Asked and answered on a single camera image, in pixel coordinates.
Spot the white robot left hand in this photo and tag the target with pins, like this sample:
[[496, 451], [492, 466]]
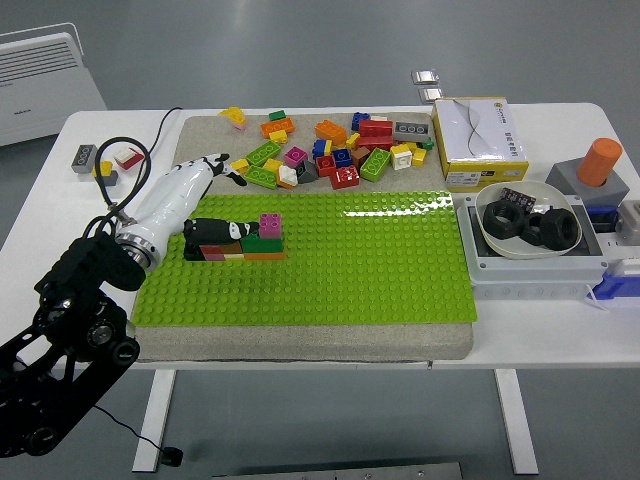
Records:
[[170, 200]]

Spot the pink toy brick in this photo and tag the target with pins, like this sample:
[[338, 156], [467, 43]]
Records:
[[271, 226], [215, 257], [296, 156]]

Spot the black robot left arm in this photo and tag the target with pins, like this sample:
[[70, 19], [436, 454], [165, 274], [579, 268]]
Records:
[[100, 260]]

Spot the black toy brick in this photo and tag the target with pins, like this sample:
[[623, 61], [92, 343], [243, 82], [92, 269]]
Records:
[[192, 252]]

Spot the red and white brick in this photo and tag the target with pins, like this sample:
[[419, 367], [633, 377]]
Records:
[[127, 157]]

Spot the red flat toy brick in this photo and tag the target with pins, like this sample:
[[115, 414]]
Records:
[[212, 249]]

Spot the yellow small toy brick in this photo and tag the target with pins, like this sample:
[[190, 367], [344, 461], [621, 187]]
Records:
[[106, 167], [240, 164], [279, 137], [419, 156], [272, 165], [410, 146], [352, 141]]

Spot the pink flat toy brick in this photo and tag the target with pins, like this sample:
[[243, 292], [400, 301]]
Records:
[[215, 257]]

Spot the brown toy brick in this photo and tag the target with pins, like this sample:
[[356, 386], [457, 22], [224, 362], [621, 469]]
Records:
[[360, 156], [231, 247]]

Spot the white flat toy brick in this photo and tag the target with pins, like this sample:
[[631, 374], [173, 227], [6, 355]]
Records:
[[234, 256]]

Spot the lime green long brick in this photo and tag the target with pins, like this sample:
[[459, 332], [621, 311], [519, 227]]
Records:
[[262, 153], [260, 176], [375, 165]]

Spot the grey long toy brick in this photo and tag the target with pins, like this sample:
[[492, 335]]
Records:
[[411, 130], [85, 157]]

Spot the light pink small brick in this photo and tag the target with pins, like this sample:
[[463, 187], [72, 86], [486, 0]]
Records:
[[239, 126]]

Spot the yellow wedge toy brick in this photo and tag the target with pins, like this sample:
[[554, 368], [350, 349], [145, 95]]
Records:
[[234, 115]]

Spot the orange flat long brick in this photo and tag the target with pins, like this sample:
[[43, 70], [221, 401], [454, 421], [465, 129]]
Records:
[[265, 256]]

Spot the white and orange brick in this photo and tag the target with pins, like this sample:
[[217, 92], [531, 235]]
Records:
[[288, 176]]

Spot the orange long toy brick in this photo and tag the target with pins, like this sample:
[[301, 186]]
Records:
[[331, 132], [277, 127]]

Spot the dark green small brick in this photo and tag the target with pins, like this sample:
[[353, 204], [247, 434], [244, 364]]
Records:
[[426, 145], [277, 115]]

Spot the black and grey slope brick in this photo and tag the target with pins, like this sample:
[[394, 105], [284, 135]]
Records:
[[306, 172]]

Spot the blue and yellow brick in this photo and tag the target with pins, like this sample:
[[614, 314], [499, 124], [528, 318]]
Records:
[[320, 149]]

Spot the green studded baseplate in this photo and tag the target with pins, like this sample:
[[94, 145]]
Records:
[[325, 280]]

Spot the glossy red toy brick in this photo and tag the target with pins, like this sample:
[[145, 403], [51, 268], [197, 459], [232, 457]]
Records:
[[345, 178]]

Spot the blue toy brick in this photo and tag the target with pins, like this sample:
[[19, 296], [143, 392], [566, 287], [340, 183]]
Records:
[[342, 158], [360, 121]]

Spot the red long toy brick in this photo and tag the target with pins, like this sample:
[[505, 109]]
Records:
[[375, 142], [376, 128]]

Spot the white and yellow brick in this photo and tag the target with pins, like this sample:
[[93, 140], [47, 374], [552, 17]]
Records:
[[401, 159]]

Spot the white panel heater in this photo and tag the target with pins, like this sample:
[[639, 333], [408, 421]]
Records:
[[35, 85]]

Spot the grey-brown foam mat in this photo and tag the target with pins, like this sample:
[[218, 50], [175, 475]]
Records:
[[310, 345]]

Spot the white table leg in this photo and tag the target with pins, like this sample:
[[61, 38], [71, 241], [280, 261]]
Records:
[[517, 425], [152, 425]]

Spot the silver floor socket cover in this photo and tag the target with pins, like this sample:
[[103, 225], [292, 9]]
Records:
[[425, 76], [431, 95]]

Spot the yellow and white carton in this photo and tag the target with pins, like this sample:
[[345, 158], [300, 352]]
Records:
[[480, 140]]

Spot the white bowl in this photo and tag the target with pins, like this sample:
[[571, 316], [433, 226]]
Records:
[[495, 245]]

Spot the large black hex nut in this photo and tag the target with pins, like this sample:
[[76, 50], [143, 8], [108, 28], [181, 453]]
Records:
[[534, 232], [502, 220], [560, 227]]

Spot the purple circuit board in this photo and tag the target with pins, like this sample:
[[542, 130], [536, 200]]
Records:
[[517, 196]]

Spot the light grey junction box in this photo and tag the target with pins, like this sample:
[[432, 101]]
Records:
[[525, 280]]

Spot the grey block with hole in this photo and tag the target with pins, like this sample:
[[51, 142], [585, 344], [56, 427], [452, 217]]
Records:
[[565, 177]]

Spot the orange cylinder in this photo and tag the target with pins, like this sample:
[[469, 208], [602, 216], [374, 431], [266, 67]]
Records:
[[599, 162]]

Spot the white zip tie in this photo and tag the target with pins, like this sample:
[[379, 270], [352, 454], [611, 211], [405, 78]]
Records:
[[595, 299]]

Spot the blue plastic block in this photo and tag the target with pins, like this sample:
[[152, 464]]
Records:
[[620, 287]]

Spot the white plastic piece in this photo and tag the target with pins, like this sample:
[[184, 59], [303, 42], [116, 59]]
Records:
[[629, 267]]

